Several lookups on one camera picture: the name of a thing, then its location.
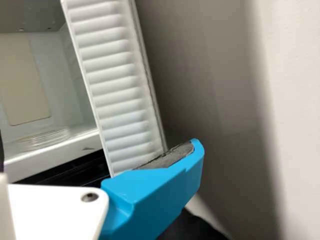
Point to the white incubator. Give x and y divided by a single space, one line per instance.
25 75

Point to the incubator door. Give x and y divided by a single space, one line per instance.
112 87

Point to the petri dish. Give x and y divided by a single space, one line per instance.
42 140

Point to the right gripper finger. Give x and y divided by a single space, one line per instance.
160 195

